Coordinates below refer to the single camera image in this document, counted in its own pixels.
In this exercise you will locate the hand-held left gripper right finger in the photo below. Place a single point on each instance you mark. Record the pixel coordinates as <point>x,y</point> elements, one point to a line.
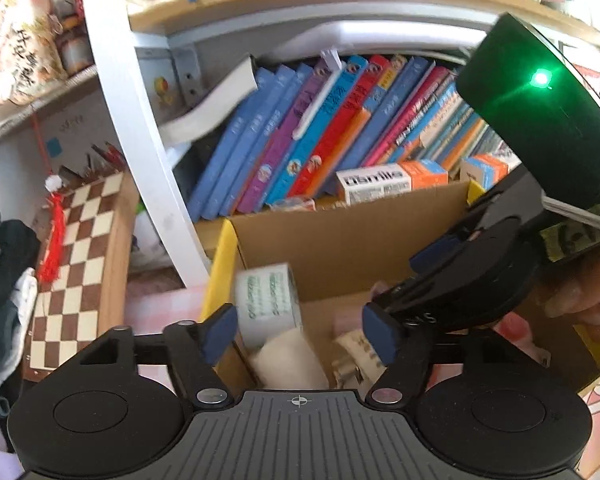
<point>380,332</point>

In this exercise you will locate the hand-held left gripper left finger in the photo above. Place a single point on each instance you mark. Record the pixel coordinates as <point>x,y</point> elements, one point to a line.
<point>220,332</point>

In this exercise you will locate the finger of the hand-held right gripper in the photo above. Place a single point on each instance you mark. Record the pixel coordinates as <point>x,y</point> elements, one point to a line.
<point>432,255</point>
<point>395,297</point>

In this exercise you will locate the beige wristwatch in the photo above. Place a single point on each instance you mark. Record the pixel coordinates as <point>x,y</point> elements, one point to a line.
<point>360,350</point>

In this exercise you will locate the white printed tape roll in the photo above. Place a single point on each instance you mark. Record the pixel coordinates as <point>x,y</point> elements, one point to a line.
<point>265,300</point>

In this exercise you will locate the yellow cardboard box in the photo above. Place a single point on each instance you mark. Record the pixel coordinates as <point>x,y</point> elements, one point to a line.
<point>340,250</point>

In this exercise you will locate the white fluffy object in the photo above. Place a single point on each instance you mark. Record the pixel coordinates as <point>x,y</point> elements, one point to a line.
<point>290,360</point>

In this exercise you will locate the pink plush toy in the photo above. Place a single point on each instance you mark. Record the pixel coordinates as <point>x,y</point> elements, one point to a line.
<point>522,340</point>

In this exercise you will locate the person's right hand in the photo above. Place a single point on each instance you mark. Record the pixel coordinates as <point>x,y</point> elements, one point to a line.
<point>580,285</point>

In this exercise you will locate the orange white carton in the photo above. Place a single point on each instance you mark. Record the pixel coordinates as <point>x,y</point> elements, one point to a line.
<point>380,182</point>

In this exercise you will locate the small orange carton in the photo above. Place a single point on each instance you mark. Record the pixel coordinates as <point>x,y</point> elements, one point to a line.
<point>482,167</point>

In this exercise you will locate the flat orange white packet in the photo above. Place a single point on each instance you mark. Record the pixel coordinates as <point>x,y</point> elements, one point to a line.
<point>292,204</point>

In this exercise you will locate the wooden chessboard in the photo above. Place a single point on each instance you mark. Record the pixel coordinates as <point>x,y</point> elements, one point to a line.
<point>80,260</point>

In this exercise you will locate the row of blue picture books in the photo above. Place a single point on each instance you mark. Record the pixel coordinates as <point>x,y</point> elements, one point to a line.
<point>305,135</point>

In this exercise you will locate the red tassel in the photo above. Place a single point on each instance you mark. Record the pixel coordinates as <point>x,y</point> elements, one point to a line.
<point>55,240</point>

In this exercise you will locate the bunch of pencils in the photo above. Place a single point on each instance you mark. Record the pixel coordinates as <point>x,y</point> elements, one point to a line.
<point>100,160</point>

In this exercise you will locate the thick paperback book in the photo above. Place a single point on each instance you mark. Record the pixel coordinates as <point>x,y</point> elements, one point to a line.
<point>205,110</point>

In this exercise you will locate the pile of clothes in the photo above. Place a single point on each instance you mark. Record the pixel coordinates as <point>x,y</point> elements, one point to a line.
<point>0,280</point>

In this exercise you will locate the white flat lamp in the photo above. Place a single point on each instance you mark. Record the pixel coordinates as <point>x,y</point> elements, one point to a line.
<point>380,35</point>

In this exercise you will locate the white metal bookshelf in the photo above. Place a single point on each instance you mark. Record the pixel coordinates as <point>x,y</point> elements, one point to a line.
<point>130,110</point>

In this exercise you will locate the white side shelf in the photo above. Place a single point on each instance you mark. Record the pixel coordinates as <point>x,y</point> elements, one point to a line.
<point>80,120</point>

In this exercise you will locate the brown glass jar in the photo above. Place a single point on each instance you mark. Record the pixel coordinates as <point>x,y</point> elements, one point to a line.
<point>75,52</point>

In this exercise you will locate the lucky cat figurine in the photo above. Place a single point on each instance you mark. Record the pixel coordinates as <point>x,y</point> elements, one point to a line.
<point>20,45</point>

